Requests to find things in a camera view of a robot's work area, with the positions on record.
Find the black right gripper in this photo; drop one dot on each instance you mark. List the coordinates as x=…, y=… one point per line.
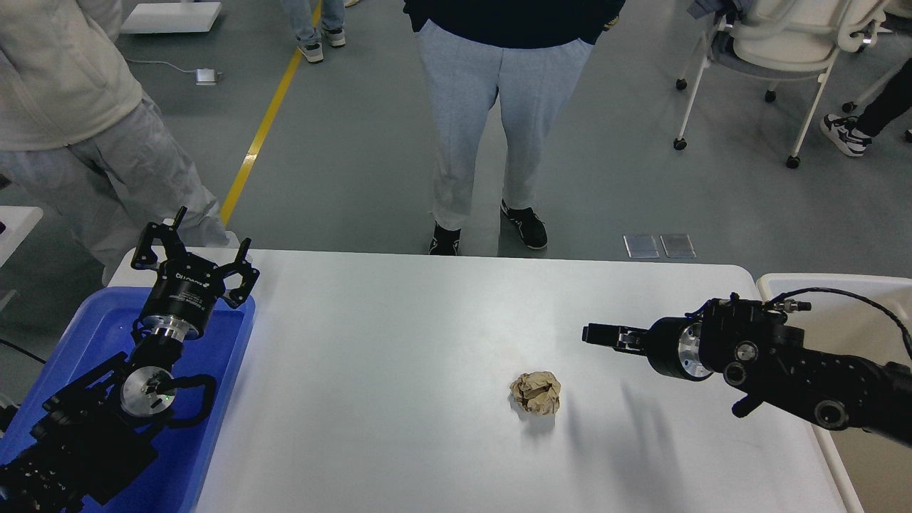
x=671, y=345

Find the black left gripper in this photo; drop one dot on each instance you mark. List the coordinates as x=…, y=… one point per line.
x=182, y=296

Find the brown paper ball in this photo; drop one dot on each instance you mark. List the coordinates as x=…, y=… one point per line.
x=537, y=392

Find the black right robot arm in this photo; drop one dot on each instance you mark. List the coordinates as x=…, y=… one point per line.
x=752, y=346

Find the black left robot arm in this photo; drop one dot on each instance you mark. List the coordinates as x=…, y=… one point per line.
x=96, y=436

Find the metal floor plate left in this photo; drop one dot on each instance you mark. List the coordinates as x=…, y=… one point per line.
x=641, y=246

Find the metal floor plate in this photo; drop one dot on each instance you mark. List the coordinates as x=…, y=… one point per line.
x=641, y=246
x=678, y=246

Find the metal floor plate right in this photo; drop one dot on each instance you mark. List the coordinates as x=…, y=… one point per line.
x=678, y=246

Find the white side table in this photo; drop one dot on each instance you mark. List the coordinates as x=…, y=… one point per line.
x=17, y=224

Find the person in white coverall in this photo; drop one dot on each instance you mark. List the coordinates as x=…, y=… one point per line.
x=80, y=135

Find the white flat board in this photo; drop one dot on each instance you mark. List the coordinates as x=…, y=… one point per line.
x=172, y=17

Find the person in jeans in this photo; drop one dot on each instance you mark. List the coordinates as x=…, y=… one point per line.
x=309, y=33

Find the white plastic bin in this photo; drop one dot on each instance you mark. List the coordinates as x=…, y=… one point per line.
x=873, y=473

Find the seated person leg and sneaker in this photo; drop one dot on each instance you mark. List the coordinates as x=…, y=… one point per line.
x=852, y=135

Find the white office chair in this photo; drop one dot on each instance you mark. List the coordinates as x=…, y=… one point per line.
x=777, y=41

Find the grey power adapter with cable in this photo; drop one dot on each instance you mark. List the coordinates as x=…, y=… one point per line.
x=202, y=76

